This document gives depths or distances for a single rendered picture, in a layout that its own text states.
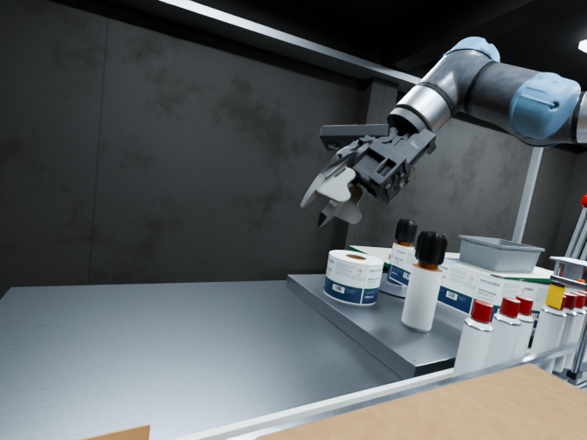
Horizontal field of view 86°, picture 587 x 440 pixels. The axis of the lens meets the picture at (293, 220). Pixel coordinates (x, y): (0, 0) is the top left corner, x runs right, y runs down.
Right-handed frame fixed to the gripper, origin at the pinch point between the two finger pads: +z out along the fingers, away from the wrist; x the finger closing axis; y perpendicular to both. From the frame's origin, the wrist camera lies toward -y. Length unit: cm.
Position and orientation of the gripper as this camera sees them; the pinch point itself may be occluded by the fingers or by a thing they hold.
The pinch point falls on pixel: (312, 209)
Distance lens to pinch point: 50.7
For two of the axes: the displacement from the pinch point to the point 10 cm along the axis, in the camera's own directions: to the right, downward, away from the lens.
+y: 6.0, 5.9, -5.3
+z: -7.0, 7.2, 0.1
